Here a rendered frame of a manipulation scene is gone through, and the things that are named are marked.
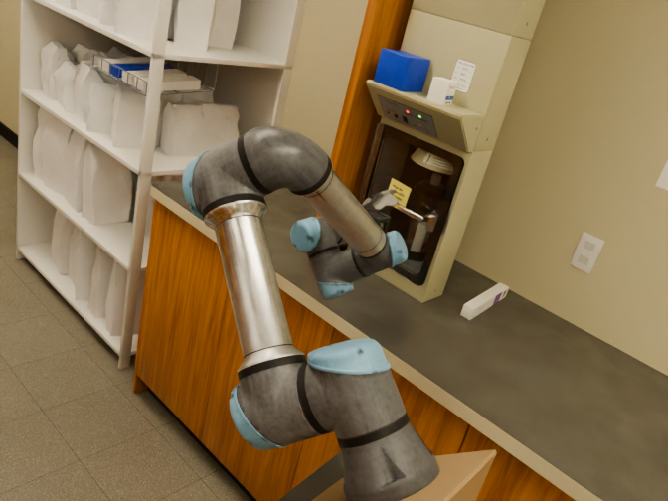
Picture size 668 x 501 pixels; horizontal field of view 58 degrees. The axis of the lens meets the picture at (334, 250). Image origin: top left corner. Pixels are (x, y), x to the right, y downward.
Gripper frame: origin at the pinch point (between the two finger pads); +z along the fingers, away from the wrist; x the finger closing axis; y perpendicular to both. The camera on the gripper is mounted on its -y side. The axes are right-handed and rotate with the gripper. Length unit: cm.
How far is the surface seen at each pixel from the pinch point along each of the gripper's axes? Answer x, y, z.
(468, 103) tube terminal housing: 32.3, 5.6, 15.1
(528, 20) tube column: 55, 12, 21
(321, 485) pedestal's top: -27, 42, -61
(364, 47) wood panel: 39.0, -25.9, 6.1
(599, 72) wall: 47, 20, 58
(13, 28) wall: -25, -394, 58
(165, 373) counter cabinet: -95, -72, -12
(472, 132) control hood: 26.3, 11.2, 11.5
